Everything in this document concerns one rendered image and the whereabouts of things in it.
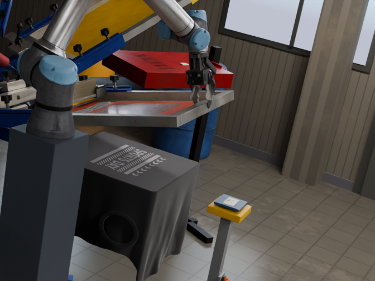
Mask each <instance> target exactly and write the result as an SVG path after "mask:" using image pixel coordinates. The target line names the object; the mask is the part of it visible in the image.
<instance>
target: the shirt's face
mask: <svg viewBox="0 0 375 281"><path fill-rule="evenodd" d="M124 144H126V145H128V146H131V147H135V148H138V149H141V150H144V151H147V152H150V153H153V154H156V155H159V156H162V157H165V158H168V159H167V160H165V161H163V162H161V163H160V164H158V165H156V166H154V167H153V168H151V169H149V170H148V171H146V172H144V173H142V174H141V175H139V176H137V177H133V176H130V175H127V174H125V173H122V172H118V171H115V170H113V169H110V168H107V167H104V166H101V165H98V164H95V163H92V162H90V160H92V159H94V158H96V157H99V156H101V155H103V154H105V153H107V152H109V151H111V150H113V149H116V148H118V147H120V146H122V145H124ZM196 164H198V162H196V161H192V160H190V159H187V158H184V157H180V156H177V155H175V154H171V153H168V152H165V151H162V150H159V149H156V148H153V147H150V146H146V145H144V144H141V143H137V142H134V141H132V140H129V139H125V138H122V137H119V136H116V135H113V134H110V133H107V132H104V131H101V132H98V133H95V134H93V135H90V136H89V142H88V149H87V153H86V160H85V168H88V169H91V170H93V171H96V172H99V173H102V174H105V175H107V176H111V177H114V178H117V179H119V180H122V181H125V182H128V183H131V184H133V185H136V186H140V187H143V188H145V189H148V190H151V191H157V190H158V189H159V188H161V187H162V186H164V185H166V184H167V183H169V182H170V181H172V180H173V179H175V178H176V177H178V176H179V175H181V174H183V173H184V172H186V171H187V170H189V169H190V168H192V167H194V166H195V165H196Z"/></svg>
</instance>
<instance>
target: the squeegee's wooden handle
mask: <svg viewBox="0 0 375 281"><path fill-rule="evenodd" d="M96 87H97V85H96V79H95V78H91V79H86V80H83V81H78V82H76V85H75V93H74V100H76V99H80V98H83V97H86V96H89V95H93V94H95V88H96Z"/></svg>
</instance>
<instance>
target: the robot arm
mask: <svg viewBox="0 0 375 281"><path fill-rule="evenodd" d="M92 1H93V0H62V2H61V3H60V5H59V7H58V9H57V11H56V13H55V14H54V16H53V18H52V20H51V22H50V24H49V25H48V27H47V29H46V31H45V33H44V35H43V36H42V38H40V39H38V40H35V41H34V42H33V44H32V46H31V47H30V48H28V49H25V50H24V51H23V52H22V53H21V54H20V56H19V58H18V60H17V70H18V73H19V75H20V77H21V78H22V79H23V80H24V82H26V83H27V84H29V85H31V86H32V87H33V88H35V89H36V90H37V92H36V101H35V107H34V109H33V111H32V113H31V115H30V117H29V119H28V121H27V127H26V129H27V131H28V132H30V133H31V134H33V135H36V136H38V137H43V138H48V139H67V138H71V137H73V136H74V133H75V125H74V120H73V113H72V108H73V101H74V93H75V85H76V80H77V77H78V75H77V70H78V68H77V66H76V64H75V63H74V62H73V61H71V60H69V59H67V58H66V55H65V50H66V48H67V46H68V45H69V43H70V41H71V39H72V37H73V36H74V34H75V32H76V30H77V29H78V27H79V25H80V23H81V21H82V20H83V18H84V16H85V14H86V12H87V10H88V9H89V7H90V5H91V3H92ZM143 1H144V2H145V3H146V4H147V5H148V6H149V7H150V8H151V9H152V10H153V11H154V12H155V13H156V14H157V15H158V16H159V17H160V18H161V20H159V22H158V24H157V33H158V35H159V37H160V38H161V39H162V40H170V39H173V40H175V41H178V42H180V43H183V44H184V45H186V46H187V47H188V52H189V68H190V70H187V71H185V72H186V84H187V85H188V84H189V85H190V89H191V94H190V100H193V102H194V104H196V103H199V91H200V86H199V85H205V91H206V93H205V98H206V100H207V101H208V103H207V105H208V109H209V108H210V107H211V104H212V102H213V97H214V92H215V80H214V75H216V73H217V69H216V68H215V67H214V65H213V64H212V63H211V62H210V61H209V59H208V58H207V57H204V56H208V52H207V51H208V46H209V42H210V34H209V32H208V31H207V20H206V12H205V11H204V10H193V11H186V12H185V11H184V10H183V9H182V8H181V7H180V5H179V4H178V3H177V2H176V1H175V0H143ZM187 74H188V81H187Z"/></svg>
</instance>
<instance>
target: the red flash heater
mask: <svg viewBox="0 0 375 281"><path fill-rule="evenodd" d="M209 61H210V60H209ZM210 62H211V63H212V64H213V65H214V67H215V68H216V69H217V73H216V75H214V80H215V88H231V86H232V81H233V76H234V74H233V73H231V72H229V71H227V70H224V69H222V65H219V64H217V63H215V62H213V61H210ZM180 63H187V64H189V53H183V52H154V51H126V50H118V51H116V52H114V53H113V54H111V55H109V56H108V57H106V58H104V59H103V60H102V65H103V66H105V67H107V68H109V69H111V70H112V71H114V72H116V73H118V74H120V75H122V76H123V77H125V78H127V79H128V80H130V81H132V82H134V83H136V84H137V85H139V86H141V87H143V88H190V85H189V84H188V85H187V84H186V72H185V71H187V70H190V68H189V65H181V64H180Z"/></svg>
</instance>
